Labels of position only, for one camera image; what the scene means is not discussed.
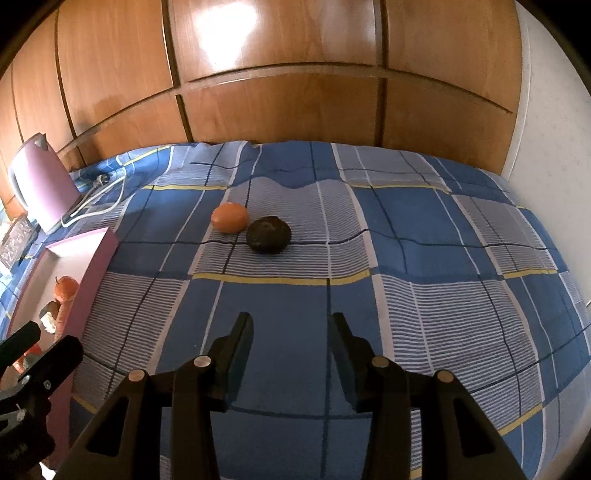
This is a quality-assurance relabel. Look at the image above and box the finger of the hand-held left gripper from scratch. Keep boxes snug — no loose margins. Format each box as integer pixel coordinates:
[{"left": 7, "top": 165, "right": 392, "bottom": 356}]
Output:
[
  {"left": 0, "top": 335, "right": 85, "bottom": 416},
  {"left": 0, "top": 322, "right": 41, "bottom": 370}
]

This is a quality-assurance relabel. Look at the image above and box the carrot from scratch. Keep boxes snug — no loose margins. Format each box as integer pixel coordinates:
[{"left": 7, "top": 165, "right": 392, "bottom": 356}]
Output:
[{"left": 53, "top": 275, "right": 79, "bottom": 344}]

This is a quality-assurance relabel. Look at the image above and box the dark round fruit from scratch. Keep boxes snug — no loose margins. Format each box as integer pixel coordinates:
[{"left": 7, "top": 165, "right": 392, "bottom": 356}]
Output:
[{"left": 246, "top": 216, "right": 291, "bottom": 254}]

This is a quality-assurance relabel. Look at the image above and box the patterned grey box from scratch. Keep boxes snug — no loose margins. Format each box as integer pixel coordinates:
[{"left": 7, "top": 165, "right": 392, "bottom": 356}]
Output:
[{"left": 0, "top": 216, "right": 38, "bottom": 273}]

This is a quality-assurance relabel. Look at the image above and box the small orange persimmon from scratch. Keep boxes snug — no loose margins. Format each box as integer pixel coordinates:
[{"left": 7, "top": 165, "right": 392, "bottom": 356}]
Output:
[{"left": 211, "top": 203, "right": 249, "bottom": 234}]

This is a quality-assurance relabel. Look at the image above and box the blue plaid bedsheet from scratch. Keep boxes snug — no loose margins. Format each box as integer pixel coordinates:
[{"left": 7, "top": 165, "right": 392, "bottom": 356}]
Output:
[{"left": 0, "top": 141, "right": 591, "bottom": 480}]

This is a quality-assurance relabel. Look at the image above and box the red tomato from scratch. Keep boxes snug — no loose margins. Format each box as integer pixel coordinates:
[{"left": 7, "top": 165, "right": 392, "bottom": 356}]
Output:
[{"left": 13, "top": 344, "right": 44, "bottom": 374}]

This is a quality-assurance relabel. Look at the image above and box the dark eggplant piece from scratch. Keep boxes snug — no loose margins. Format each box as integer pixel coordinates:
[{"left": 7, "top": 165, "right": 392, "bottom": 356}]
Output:
[{"left": 39, "top": 302, "right": 59, "bottom": 334}]

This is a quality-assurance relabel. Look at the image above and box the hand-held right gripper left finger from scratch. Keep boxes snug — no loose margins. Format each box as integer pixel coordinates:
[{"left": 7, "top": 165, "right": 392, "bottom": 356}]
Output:
[{"left": 53, "top": 312, "right": 254, "bottom": 480}]

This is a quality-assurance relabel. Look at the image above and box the white power cable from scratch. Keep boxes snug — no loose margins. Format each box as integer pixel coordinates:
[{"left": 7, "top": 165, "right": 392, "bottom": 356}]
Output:
[{"left": 61, "top": 173, "right": 127, "bottom": 227}]

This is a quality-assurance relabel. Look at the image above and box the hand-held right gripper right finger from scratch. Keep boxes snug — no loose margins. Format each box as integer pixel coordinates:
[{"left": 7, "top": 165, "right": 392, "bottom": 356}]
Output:
[{"left": 331, "top": 312, "right": 529, "bottom": 480}]

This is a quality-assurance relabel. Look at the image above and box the pink electric kettle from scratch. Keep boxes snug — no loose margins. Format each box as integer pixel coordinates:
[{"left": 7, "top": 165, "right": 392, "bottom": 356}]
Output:
[{"left": 8, "top": 133, "right": 80, "bottom": 234}]

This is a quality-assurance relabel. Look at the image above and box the pink tray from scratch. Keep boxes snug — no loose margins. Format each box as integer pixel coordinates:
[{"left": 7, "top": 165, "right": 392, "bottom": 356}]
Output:
[{"left": 0, "top": 228, "right": 121, "bottom": 480}]

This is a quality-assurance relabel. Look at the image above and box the wooden wardrobe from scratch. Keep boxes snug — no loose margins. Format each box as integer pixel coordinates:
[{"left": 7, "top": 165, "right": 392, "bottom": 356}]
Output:
[{"left": 0, "top": 0, "right": 527, "bottom": 204}]

